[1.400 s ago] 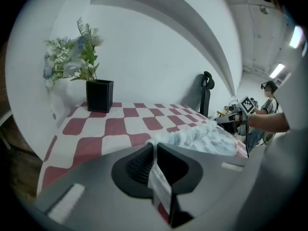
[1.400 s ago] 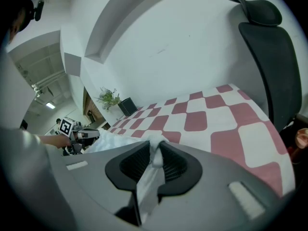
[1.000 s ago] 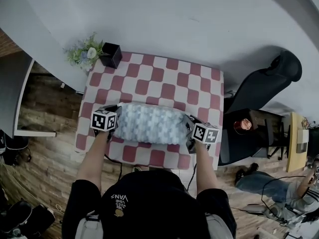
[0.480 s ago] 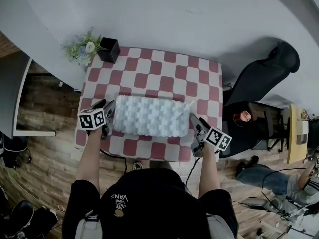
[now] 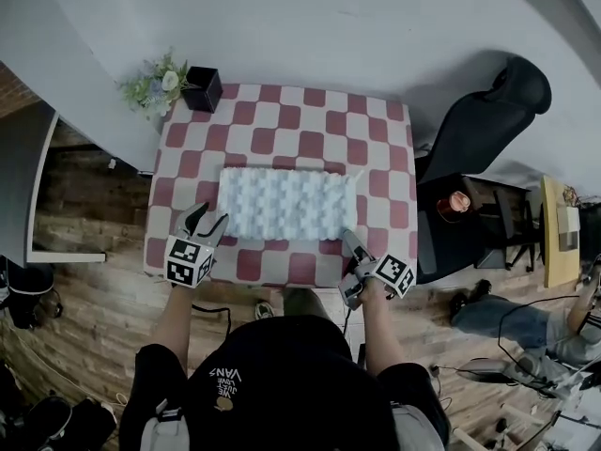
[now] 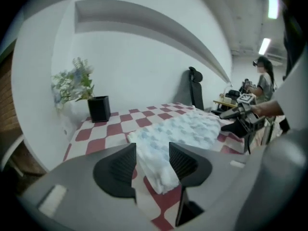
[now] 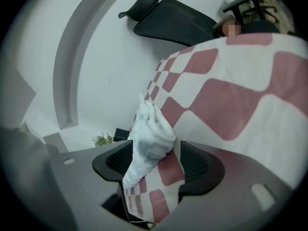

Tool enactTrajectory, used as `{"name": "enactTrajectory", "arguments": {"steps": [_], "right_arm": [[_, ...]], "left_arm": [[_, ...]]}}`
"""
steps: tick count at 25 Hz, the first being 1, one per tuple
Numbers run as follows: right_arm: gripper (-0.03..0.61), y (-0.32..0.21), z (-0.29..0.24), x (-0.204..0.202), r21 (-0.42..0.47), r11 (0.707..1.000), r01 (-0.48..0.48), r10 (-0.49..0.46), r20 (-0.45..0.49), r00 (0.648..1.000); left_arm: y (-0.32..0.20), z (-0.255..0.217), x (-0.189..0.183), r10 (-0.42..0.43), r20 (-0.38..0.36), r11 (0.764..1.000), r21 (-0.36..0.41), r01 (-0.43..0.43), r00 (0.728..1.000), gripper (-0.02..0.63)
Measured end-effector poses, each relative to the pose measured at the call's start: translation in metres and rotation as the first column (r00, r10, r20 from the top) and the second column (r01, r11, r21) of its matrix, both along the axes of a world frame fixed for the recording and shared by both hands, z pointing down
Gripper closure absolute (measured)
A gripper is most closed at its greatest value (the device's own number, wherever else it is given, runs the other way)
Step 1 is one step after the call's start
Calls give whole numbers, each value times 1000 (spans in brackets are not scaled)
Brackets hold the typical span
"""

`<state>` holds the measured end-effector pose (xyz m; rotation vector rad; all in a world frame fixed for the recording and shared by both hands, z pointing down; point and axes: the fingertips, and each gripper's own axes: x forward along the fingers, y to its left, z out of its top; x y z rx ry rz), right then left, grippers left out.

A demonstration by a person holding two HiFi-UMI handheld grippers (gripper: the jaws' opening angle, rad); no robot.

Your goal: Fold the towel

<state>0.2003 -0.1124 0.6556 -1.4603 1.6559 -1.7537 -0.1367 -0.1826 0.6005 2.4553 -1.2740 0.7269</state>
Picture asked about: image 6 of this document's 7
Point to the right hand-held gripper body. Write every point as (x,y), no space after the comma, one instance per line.
(251,119)

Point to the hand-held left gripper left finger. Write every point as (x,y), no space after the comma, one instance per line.
(115,173)

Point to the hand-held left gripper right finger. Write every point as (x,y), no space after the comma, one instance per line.
(187,168)

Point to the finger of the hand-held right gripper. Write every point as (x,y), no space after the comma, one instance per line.
(229,114)
(237,129)

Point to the white and blue fluffy towel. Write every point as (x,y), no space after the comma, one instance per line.
(178,131)

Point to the person's right forearm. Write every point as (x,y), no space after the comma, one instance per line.
(268,109)

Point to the small wooden desk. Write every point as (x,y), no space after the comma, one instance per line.
(225,103)

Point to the black box on desk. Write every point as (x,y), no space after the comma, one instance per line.
(234,93)

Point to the black office chair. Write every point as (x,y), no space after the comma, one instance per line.
(196,90)

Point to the red and white checkered tablecloth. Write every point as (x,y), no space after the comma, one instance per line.
(115,131)

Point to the person's grey shirt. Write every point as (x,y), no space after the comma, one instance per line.
(292,100)

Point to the white air conditioner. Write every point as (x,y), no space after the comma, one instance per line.
(276,57)

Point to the black square vase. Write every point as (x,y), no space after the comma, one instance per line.
(99,108)

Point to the long ceiling light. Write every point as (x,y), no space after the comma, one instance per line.
(273,5)
(264,46)

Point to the bunch of pale flowers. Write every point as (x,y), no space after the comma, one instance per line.
(74,80)

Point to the brown wooden door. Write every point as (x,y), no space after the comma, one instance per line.
(7,100)

